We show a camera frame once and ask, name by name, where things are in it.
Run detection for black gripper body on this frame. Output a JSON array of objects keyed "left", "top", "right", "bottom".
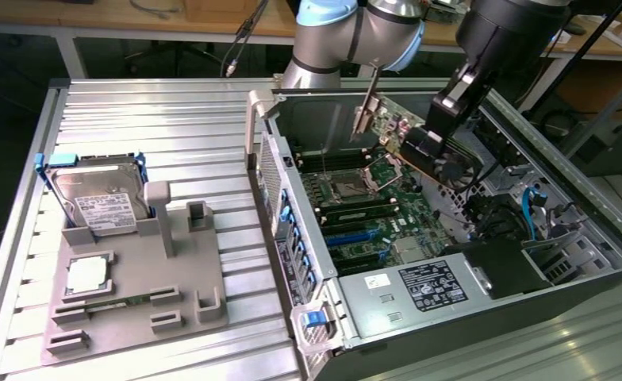
[{"left": 454, "top": 0, "right": 573, "bottom": 75}]

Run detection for black graphics card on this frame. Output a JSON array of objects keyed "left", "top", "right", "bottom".
[{"left": 347, "top": 65, "right": 485, "bottom": 194}]

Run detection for green circuit board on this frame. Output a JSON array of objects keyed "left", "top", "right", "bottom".
[{"left": 427, "top": 0, "right": 463, "bottom": 23}]

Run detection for black stand pole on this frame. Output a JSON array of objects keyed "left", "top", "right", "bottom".
[{"left": 551, "top": 0, "right": 622, "bottom": 116}]

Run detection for black monitor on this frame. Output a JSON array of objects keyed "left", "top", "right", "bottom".
[{"left": 569, "top": 0, "right": 622, "bottom": 35}]

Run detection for metal socket cover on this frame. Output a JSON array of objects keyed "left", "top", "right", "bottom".
[{"left": 361, "top": 153, "right": 410, "bottom": 187}]

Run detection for black empty RAM slot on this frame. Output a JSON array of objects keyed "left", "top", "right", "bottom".
[
  {"left": 295, "top": 152, "right": 365, "bottom": 163},
  {"left": 298, "top": 160, "right": 367, "bottom": 172},
  {"left": 315, "top": 196, "right": 397, "bottom": 210}
]

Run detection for green motherboard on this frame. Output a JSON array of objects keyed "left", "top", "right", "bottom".
[{"left": 293, "top": 147, "right": 455, "bottom": 279}]

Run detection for CPU socket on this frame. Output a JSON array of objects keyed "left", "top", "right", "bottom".
[{"left": 329, "top": 168, "right": 378, "bottom": 202}]

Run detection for black labelled RAM stick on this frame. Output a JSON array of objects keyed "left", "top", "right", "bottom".
[{"left": 318, "top": 200, "right": 401, "bottom": 226}]

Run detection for long black expansion slot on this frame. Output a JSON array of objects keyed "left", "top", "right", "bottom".
[
  {"left": 339, "top": 253, "right": 383, "bottom": 271},
  {"left": 321, "top": 220, "right": 379, "bottom": 236}
]

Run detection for silver chipset heatsink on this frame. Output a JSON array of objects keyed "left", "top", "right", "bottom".
[{"left": 393, "top": 237, "right": 423, "bottom": 264}]

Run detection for blue expansion slot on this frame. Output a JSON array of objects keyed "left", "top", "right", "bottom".
[{"left": 325, "top": 230, "right": 382, "bottom": 246}]

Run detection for black plastic shroud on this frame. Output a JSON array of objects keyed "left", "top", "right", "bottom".
[{"left": 439, "top": 237, "right": 555, "bottom": 302}]

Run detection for metal disk bay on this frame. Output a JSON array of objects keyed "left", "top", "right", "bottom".
[{"left": 519, "top": 233, "right": 617, "bottom": 287}]

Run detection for grey power supply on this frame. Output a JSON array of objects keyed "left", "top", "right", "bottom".
[{"left": 334, "top": 253, "right": 497, "bottom": 342}]

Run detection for black open PC case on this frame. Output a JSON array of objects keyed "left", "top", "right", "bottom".
[{"left": 251, "top": 77, "right": 622, "bottom": 381}]

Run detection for black office chair base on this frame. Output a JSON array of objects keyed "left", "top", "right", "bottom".
[{"left": 123, "top": 39, "right": 230, "bottom": 79}]

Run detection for blue power supply latch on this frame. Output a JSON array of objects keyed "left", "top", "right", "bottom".
[{"left": 298, "top": 311, "right": 326, "bottom": 329}]

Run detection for silver hard disk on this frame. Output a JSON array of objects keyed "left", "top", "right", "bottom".
[{"left": 43, "top": 156, "right": 149, "bottom": 239}]

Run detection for grey parts rack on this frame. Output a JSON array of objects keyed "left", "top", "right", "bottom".
[{"left": 39, "top": 180, "right": 230, "bottom": 368}]

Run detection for blue disk carrier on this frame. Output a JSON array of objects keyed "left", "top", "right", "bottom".
[{"left": 33, "top": 148, "right": 151, "bottom": 190}]

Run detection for green RAM stick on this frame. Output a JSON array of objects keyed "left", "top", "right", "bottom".
[{"left": 85, "top": 295, "right": 153, "bottom": 313}]

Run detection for silver CPU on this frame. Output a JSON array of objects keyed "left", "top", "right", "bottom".
[{"left": 63, "top": 256, "right": 109, "bottom": 294}]

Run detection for wooden desk white frame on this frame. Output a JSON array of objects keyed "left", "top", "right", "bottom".
[
  {"left": 421, "top": 0, "right": 622, "bottom": 114},
  {"left": 0, "top": 0, "right": 299, "bottom": 80}
]

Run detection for aluminium profile frame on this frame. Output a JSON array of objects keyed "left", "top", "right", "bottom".
[{"left": 563, "top": 67, "right": 622, "bottom": 160}]

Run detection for black wire bundle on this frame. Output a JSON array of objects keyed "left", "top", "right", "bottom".
[{"left": 466, "top": 196, "right": 534, "bottom": 243}]

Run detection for blue wire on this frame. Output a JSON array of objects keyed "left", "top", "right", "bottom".
[{"left": 521, "top": 185, "right": 549, "bottom": 243}]

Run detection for black dangling cable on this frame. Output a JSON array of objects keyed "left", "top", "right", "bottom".
[{"left": 223, "top": 0, "right": 270, "bottom": 77}]

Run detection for grey power supply handle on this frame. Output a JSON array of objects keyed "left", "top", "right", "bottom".
[{"left": 290, "top": 300, "right": 343, "bottom": 355}]

